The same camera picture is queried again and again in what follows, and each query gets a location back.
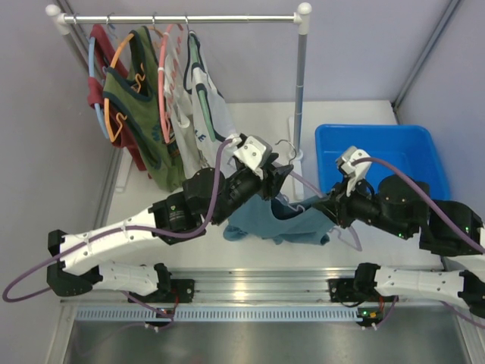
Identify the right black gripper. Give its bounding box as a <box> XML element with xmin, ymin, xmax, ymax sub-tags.
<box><xmin>312</xmin><ymin>172</ymin><xmax>412</xmax><ymax>240</ymax></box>

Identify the lavender plastic hanger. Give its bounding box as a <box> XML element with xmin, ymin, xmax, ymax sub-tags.
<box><xmin>275</xmin><ymin>139</ymin><xmax>363</xmax><ymax>252</ymax></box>

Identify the teal tank top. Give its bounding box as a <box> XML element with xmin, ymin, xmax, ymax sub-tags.
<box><xmin>223</xmin><ymin>196</ymin><xmax>335</xmax><ymax>246</ymax></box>

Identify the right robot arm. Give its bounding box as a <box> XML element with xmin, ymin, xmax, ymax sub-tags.
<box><xmin>313</xmin><ymin>174</ymin><xmax>484</xmax><ymax>318</ymax></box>

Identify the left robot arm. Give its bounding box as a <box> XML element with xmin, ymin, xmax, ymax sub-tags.
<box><xmin>46</xmin><ymin>154</ymin><xmax>293</xmax><ymax>301</ymax></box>

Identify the white shirt on pink hanger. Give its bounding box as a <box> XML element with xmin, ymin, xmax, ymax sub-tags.
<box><xmin>164</xmin><ymin>24</ymin><xmax>201</xmax><ymax>179</ymax></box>

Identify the white navy-trimmed tank top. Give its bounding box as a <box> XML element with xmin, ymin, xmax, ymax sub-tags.
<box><xmin>183</xmin><ymin>30</ymin><xmax>236</xmax><ymax>168</ymax></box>

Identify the mint green hanger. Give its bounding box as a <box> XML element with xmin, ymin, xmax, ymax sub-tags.
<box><xmin>189</xmin><ymin>33</ymin><xmax>216</xmax><ymax>142</ymax></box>

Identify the pink hanger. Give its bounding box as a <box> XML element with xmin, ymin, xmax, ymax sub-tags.
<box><xmin>158</xmin><ymin>24</ymin><xmax>174</xmax><ymax>144</ymax></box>

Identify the orange hanger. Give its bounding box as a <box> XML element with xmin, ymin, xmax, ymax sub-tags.
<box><xmin>102</xmin><ymin>32</ymin><xmax>136</xmax><ymax>144</ymax></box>

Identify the green tank top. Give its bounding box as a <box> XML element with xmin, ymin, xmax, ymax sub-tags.
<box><xmin>103</xmin><ymin>27</ymin><xmax>185</xmax><ymax>192</ymax></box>

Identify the red tank top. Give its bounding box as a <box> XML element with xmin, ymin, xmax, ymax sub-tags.
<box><xmin>87</xmin><ymin>24</ymin><xmax>146</xmax><ymax>171</ymax></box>

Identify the light blue hanger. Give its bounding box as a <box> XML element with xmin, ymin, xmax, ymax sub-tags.
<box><xmin>88</xmin><ymin>37</ymin><xmax>108</xmax><ymax>139</ymax></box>

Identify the blue plastic bin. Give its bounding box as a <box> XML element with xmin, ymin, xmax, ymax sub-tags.
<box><xmin>315</xmin><ymin>124</ymin><xmax>451</xmax><ymax>200</ymax></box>

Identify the white clothes rack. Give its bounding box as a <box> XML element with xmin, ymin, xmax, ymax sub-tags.
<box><xmin>45</xmin><ymin>2</ymin><xmax>312</xmax><ymax>176</ymax></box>

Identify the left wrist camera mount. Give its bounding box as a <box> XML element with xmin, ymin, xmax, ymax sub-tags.
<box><xmin>227</xmin><ymin>134</ymin><xmax>273</xmax><ymax>180</ymax></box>

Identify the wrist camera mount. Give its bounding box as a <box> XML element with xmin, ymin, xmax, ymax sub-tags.
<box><xmin>336</xmin><ymin>146</ymin><xmax>371</xmax><ymax>197</ymax></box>
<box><xmin>227</xmin><ymin>134</ymin><xmax>273</xmax><ymax>180</ymax></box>

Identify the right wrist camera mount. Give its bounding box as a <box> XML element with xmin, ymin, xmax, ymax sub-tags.
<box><xmin>336</xmin><ymin>146</ymin><xmax>371</xmax><ymax>197</ymax></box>

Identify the aluminium mounting rail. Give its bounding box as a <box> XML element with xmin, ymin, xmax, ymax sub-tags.
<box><xmin>166</xmin><ymin>267</ymin><xmax>467</xmax><ymax>304</ymax></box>

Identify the slotted cable duct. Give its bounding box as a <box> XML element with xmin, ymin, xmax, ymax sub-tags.
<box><xmin>76</xmin><ymin>306</ymin><xmax>380</xmax><ymax>322</ymax></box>

